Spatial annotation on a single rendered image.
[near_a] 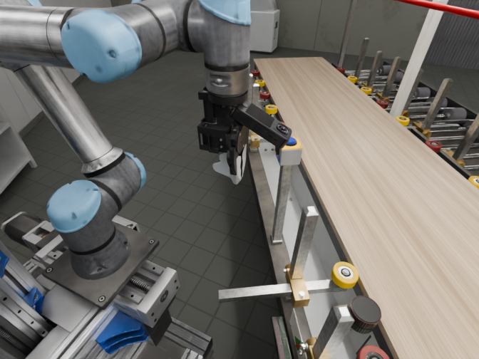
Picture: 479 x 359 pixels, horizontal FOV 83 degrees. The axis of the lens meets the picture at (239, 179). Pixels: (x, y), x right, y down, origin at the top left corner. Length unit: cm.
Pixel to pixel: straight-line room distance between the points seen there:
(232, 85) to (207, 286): 162
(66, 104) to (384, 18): 662
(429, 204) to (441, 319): 51
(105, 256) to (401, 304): 85
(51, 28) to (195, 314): 167
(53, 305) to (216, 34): 82
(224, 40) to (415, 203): 109
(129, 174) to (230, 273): 134
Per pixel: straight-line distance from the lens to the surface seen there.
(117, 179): 77
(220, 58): 45
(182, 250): 212
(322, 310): 122
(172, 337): 159
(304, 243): 83
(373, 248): 109
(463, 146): 188
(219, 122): 52
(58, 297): 98
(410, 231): 121
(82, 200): 71
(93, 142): 76
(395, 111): 210
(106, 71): 37
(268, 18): 655
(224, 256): 205
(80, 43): 38
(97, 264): 82
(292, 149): 89
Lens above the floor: 169
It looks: 40 degrees down
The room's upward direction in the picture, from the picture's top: straight up
